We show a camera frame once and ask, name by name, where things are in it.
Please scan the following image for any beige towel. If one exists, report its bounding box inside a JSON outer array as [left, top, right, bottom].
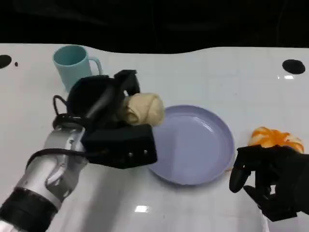
[[121, 92, 166, 127]]

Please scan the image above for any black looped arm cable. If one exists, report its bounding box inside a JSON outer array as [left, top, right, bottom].
[[52, 95, 85, 129]]

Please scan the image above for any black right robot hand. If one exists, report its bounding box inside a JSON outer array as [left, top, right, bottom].
[[228, 145, 309, 222]]

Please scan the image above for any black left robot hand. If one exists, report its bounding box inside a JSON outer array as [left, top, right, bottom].
[[66, 69, 145, 130]]

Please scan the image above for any orange and white toy bread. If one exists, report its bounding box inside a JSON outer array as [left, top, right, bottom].
[[248, 126, 305, 154]]

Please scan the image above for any pale green mug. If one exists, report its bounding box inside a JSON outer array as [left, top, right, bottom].
[[53, 44, 103, 93]]

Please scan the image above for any lilac plate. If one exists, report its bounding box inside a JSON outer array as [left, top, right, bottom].
[[146, 104, 236, 186]]

